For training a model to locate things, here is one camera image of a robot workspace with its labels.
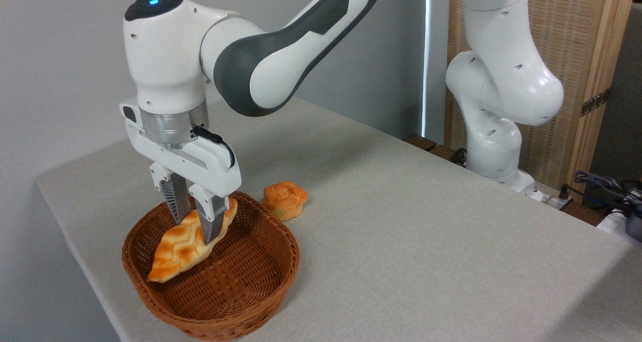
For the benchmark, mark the braided golden bread loaf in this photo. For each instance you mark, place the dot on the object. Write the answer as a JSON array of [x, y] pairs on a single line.
[[175, 251]]

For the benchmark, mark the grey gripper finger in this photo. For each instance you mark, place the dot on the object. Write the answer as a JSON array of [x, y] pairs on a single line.
[[213, 221], [178, 196]]

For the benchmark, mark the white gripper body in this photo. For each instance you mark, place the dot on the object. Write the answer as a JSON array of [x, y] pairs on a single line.
[[200, 169]]

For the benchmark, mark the black power plug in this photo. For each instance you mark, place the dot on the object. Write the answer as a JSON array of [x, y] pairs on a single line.
[[565, 191]]

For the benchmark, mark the orange muffin-shaped bread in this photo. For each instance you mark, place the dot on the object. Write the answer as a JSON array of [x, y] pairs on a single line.
[[284, 199]]

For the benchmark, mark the grey device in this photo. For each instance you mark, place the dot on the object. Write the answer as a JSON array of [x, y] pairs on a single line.
[[635, 226]]

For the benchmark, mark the metal screen hinge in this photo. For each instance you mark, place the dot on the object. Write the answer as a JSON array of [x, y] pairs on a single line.
[[596, 102]]

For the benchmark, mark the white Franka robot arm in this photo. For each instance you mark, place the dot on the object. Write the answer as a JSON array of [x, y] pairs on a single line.
[[165, 56]]

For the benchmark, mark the brown wooden block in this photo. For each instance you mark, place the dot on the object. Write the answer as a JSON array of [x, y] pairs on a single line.
[[420, 142]]

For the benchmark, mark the brown wicker basket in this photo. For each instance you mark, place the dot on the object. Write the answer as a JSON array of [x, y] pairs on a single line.
[[241, 292]]

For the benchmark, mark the grey tablecloth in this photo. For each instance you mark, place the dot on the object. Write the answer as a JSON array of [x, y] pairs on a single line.
[[426, 262]]

